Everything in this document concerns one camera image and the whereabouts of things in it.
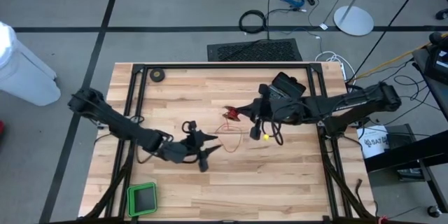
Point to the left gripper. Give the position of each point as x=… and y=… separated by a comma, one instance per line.
x=182, y=150

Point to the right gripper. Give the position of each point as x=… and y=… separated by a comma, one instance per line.
x=287, y=110

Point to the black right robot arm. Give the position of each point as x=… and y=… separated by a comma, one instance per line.
x=360, y=102

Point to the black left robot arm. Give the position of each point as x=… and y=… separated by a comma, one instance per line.
x=115, y=122

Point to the black slab-shaped device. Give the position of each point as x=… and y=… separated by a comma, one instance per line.
x=290, y=82

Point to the black perforated floor mat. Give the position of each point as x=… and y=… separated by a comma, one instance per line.
x=255, y=50

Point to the green-framed black tray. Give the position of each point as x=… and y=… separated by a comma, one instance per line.
x=141, y=199

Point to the black tape roll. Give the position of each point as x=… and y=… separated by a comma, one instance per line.
x=152, y=75

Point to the white power strip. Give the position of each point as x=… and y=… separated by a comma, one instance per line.
x=343, y=71

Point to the small white floor adapter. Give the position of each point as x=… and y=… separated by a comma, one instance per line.
x=323, y=26

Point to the silver round-base stand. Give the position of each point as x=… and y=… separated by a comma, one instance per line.
x=353, y=21

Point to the dark grey box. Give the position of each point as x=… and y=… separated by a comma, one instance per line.
x=399, y=136

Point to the black diagonal beam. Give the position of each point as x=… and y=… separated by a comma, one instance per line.
x=406, y=154

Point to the small red tag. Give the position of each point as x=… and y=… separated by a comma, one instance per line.
x=381, y=220

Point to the grey work table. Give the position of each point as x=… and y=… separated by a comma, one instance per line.
x=437, y=98

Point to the thin black diagonal pole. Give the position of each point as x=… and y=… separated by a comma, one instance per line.
x=406, y=3

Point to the black device with label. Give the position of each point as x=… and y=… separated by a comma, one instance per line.
x=441, y=63

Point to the white plastic bin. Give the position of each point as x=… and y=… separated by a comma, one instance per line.
x=21, y=73

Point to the black caster wheel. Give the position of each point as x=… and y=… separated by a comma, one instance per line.
x=434, y=211
x=442, y=14

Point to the black aluminium table frame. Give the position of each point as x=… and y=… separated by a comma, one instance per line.
x=227, y=66

